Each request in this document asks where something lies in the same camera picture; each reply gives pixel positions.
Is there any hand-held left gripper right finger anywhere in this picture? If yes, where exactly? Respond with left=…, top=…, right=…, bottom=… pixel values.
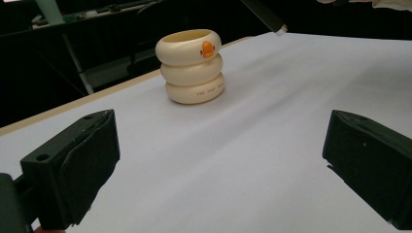
left=322, top=109, right=412, bottom=232

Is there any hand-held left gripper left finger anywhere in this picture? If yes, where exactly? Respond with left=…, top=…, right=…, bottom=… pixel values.
left=19, top=109, right=121, bottom=232

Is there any cream ringed cup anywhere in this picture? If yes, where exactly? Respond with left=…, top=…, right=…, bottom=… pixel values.
left=154, top=28, right=226, bottom=106

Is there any pale green post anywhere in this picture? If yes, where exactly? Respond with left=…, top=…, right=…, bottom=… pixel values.
left=34, top=0, right=66, bottom=26

